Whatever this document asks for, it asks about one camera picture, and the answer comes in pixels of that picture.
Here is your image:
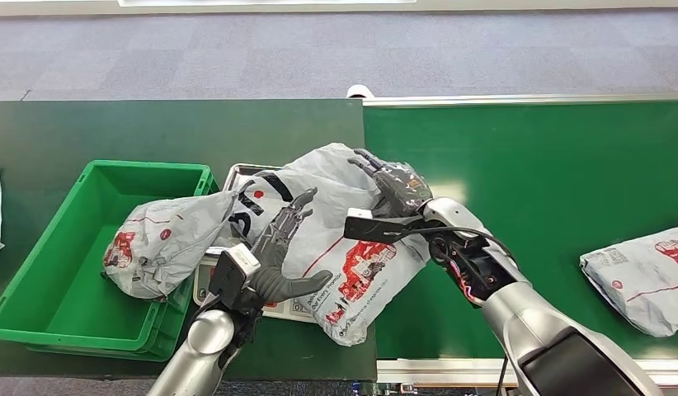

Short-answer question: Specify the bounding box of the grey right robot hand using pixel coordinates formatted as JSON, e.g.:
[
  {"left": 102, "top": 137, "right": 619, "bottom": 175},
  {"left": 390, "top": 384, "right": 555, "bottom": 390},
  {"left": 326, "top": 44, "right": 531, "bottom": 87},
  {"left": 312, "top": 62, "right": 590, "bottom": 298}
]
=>
[{"left": 346, "top": 148, "right": 434, "bottom": 219}]

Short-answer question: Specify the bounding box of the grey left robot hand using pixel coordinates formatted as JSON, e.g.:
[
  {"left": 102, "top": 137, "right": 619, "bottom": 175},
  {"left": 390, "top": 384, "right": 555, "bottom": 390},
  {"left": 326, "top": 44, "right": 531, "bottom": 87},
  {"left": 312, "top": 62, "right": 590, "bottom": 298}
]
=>
[{"left": 250, "top": 187, "right": 335, "bottom": 304}]

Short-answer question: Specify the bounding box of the large white package black print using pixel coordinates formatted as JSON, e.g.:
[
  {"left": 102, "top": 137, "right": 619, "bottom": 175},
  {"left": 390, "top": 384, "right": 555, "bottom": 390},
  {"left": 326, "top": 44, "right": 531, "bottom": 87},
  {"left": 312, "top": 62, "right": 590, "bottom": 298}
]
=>
[{"left": 215, "top": 143, "right": 434, "bottom": 347}]

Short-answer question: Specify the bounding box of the green conveyor belt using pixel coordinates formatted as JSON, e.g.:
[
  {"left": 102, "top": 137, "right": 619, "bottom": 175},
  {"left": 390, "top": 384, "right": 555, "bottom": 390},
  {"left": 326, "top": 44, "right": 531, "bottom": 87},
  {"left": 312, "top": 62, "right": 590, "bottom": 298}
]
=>
[{"left": 363, "top": 101, "right": 678, "bottom": 362}]

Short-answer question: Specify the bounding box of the steel tray electronic scale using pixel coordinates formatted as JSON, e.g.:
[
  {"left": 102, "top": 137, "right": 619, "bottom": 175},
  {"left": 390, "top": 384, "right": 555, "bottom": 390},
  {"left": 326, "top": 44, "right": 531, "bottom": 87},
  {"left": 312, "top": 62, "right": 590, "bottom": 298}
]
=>
[{"left": 192, "top": 163, "right": 318, "bottom": 323}]

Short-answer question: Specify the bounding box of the green plastic crate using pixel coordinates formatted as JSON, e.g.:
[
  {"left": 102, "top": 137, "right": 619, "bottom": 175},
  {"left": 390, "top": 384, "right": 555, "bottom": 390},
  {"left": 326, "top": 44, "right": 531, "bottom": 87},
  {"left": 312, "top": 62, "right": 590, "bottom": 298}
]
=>
[{"left": 0, "top": 159, "right": 220, "bottom": 363}]

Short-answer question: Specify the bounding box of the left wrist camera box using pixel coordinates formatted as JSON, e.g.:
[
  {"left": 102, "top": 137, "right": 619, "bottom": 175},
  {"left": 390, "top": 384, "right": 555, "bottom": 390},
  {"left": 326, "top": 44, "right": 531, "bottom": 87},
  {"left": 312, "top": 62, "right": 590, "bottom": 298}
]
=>
[{"left": 207, "top": 243, "right": 262, "bottom": 310}]

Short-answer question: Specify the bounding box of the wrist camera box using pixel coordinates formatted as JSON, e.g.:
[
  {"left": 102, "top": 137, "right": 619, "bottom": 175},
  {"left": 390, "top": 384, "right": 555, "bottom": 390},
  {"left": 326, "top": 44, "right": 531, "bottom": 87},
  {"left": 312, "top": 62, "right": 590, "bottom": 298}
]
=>
[
  {"left": 343, "top": 207, "right": 422, "bottom": 245},
  {"left": 207, "top": 243, "right": 262, "bottom": 310}
]

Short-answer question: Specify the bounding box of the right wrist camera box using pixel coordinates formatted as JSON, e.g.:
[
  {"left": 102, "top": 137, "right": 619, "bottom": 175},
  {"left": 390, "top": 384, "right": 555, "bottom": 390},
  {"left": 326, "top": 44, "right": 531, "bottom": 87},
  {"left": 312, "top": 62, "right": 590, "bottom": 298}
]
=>
[{"left": 343, "top": 207, "right": 422, "bottom": 245}]

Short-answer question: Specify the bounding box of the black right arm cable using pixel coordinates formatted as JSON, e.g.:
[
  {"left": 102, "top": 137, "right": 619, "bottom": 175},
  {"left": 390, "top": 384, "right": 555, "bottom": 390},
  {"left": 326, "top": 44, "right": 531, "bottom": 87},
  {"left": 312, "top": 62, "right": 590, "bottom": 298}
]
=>
[{"left": 396, "top": 224, "right": 518, "bottom": 269}]

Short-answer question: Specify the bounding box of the silver conveyor side rail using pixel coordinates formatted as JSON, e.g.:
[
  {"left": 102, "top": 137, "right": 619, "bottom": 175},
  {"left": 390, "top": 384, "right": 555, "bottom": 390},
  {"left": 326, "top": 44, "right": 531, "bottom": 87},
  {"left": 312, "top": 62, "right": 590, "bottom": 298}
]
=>
[
  {"left": 375, "top": 357, "right": 678, "bottom": 387},
  {"left": 362, "top": 93, "right": 678, "bottom": 107}
]

